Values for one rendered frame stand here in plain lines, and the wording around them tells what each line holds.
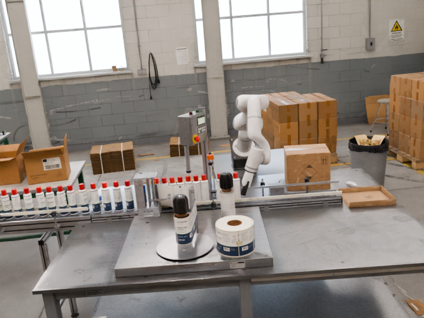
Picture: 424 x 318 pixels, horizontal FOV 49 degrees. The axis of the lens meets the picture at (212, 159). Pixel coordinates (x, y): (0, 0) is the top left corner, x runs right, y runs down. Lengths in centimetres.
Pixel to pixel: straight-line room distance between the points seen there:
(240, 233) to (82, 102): 651
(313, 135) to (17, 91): 512
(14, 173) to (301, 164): 256
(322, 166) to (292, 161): 21
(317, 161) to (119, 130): 576
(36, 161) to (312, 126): 376
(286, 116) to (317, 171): 317
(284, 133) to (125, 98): 324
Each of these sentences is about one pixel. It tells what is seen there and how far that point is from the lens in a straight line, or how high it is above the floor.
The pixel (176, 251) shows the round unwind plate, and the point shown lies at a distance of 248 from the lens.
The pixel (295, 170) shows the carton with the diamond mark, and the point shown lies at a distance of 326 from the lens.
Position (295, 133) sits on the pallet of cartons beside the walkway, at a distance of 647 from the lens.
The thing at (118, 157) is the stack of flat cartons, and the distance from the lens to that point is 704.
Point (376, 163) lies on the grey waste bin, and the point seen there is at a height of 41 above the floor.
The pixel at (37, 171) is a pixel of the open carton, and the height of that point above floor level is 89.
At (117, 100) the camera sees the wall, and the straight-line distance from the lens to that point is 847.
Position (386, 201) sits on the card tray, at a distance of 314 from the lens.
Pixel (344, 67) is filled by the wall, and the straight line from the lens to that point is 897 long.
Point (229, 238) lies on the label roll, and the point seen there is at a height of 98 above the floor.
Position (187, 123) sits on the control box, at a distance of 292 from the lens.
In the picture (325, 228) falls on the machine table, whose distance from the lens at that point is 280.
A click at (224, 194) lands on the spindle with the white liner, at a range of 271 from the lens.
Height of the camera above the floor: 202
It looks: 16 degrees down
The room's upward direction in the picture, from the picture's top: 5 degrees counter-clockwise
